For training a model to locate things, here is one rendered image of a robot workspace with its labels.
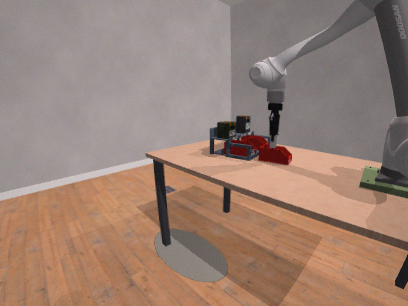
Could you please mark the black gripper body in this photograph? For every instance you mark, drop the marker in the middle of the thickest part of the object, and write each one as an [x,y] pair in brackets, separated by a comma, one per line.
[275,108]

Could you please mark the red bin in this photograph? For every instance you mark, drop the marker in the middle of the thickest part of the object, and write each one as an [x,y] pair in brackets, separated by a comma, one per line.
[280,156]
[238,150]
[255,142]

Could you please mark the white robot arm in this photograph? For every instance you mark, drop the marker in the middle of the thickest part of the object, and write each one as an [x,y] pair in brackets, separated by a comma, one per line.
[392,19]

